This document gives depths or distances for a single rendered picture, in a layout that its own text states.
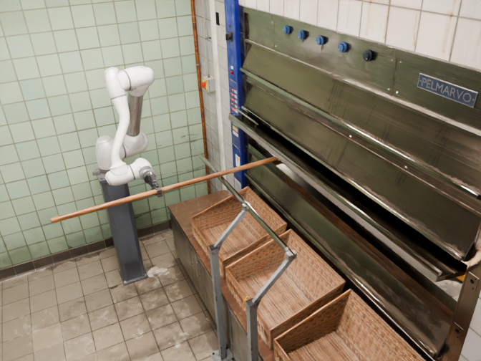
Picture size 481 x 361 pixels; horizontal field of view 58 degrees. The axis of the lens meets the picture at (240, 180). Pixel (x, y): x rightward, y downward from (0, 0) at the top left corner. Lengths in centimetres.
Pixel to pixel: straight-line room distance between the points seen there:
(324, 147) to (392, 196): 50
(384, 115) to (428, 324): 91
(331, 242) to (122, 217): 168
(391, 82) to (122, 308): 263
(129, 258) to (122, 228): 30
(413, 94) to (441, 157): 26
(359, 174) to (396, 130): 33
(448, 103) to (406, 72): 21
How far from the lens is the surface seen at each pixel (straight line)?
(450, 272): 177
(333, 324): 252
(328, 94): 218
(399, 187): 193
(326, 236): 250
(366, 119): 197
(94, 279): 396
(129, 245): 360
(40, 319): 380
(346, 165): 215
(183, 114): 386
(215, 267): 258
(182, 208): 354
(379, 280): 225
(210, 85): 348
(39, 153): 375
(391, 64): 184
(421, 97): 175
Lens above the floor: 251
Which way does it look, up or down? 30 degrees down
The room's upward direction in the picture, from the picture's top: 3 degrees counter-clockwise
